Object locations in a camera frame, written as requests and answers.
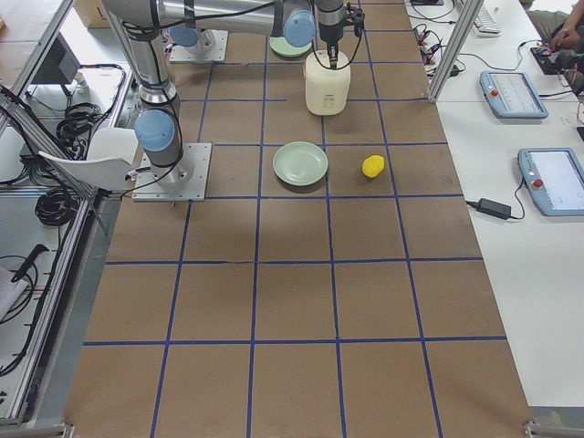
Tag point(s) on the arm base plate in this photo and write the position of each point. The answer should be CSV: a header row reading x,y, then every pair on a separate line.
x,y
186,181
180,55

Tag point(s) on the teach pendant near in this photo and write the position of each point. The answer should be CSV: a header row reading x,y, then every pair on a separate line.
x,y
554,179

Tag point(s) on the cardboard box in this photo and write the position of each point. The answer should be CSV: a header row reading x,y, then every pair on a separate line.
x,y
91,13

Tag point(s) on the person hand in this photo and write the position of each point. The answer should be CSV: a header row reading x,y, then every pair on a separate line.
x,y
565,39

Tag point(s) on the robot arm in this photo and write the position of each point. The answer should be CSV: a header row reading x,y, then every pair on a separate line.
x,y
142,23
195,40

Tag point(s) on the power strip with plugs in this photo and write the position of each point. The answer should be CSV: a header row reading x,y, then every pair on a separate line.
x,y
430,47

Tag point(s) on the teach pendant far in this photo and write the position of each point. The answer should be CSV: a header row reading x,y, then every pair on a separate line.
x,y
512,95

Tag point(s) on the white chair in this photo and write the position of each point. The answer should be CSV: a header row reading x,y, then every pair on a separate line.
x,y
110,156

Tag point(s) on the black power adapter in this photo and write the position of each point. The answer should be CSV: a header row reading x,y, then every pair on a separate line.
x,y
493,208

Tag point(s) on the teach pendant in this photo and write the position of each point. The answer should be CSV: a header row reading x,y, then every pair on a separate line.
x,y
554,179
512,95

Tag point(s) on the aluminium frame post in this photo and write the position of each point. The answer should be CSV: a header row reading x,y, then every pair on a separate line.
x,y
460,33

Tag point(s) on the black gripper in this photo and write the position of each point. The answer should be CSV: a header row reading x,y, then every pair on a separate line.
x,y
329,28

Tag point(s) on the green plate near arm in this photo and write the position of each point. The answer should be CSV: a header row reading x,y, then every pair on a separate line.
x,y
282,48
300,163

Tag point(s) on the white rice cooker orange handle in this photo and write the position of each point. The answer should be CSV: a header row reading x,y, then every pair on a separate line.
x,y
326,90

